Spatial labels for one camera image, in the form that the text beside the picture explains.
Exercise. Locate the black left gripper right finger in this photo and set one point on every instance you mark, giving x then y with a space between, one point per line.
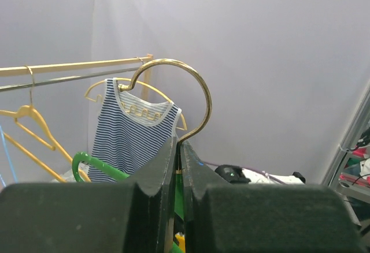
224 217

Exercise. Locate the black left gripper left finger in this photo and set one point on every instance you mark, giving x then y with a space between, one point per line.
133 215

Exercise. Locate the yellow plastic hanger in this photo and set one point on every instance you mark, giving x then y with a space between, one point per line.
44 128

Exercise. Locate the light blue wire hanger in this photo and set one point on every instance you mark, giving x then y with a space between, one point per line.
10 163

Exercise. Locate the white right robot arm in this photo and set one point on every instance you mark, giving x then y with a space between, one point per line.
238 175

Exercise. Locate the navy white striped tank top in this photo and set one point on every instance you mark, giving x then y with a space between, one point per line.
126 141

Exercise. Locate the wooden yellow curved hanger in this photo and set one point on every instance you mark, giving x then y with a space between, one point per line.
144 112

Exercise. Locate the yellow plastic tray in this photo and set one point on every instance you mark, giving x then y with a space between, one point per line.
181 239

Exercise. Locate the shelf with clutter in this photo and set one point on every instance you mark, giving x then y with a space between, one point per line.
354 179

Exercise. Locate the wooden clothes rack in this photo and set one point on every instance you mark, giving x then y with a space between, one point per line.
38 69

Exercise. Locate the aluminium frame rail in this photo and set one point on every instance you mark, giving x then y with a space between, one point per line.
354 129

